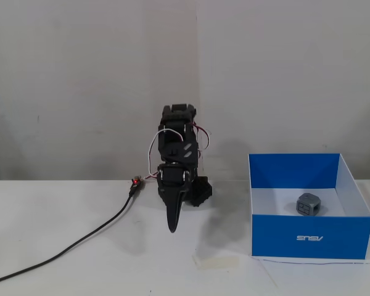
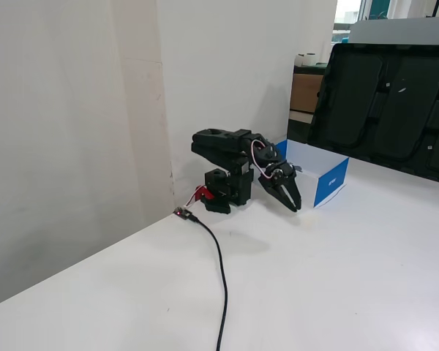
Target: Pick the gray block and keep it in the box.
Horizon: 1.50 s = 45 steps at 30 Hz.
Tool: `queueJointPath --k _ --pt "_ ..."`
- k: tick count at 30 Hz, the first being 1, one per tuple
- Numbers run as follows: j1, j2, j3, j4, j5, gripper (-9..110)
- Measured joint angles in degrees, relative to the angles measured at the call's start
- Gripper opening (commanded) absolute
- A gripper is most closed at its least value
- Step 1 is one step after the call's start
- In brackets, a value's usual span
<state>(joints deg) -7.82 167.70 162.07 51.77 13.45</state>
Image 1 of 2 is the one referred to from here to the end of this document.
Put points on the blue and white cardboard box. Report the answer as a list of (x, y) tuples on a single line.
[(311, 237)]

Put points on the black robot arm with base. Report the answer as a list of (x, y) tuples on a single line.
[(172, 151)]

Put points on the gray block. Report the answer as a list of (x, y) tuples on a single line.
[(308, 206)]

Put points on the clear tape strip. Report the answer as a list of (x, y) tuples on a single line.
[(216, 262)]

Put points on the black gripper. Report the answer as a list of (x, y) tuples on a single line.
[(172, 178)]

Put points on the small controller board red led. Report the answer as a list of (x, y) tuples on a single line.
[(136, 181)]

